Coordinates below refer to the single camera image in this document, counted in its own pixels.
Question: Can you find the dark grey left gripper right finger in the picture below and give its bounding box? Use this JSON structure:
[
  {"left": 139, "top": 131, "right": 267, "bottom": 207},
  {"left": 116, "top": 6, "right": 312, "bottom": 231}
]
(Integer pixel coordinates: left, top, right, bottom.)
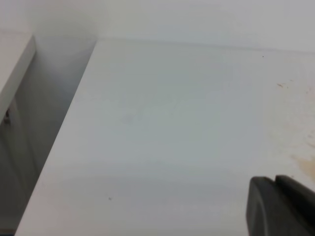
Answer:
[{"left": 275, "top": 175, "right": 315, "bottom": 236}]

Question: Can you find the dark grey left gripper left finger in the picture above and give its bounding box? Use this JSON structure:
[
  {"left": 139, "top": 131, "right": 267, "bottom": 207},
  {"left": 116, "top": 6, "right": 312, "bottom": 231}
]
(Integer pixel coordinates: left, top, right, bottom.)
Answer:
[{"left": 246, "top": 177, "right": 295, "bottom": 236}]

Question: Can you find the white side table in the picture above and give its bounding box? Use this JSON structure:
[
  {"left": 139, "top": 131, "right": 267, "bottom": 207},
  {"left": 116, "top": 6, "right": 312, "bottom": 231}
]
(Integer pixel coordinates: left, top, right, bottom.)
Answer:
[{"left": 0, "top": 29, "right": 36, "bottom": 120}]

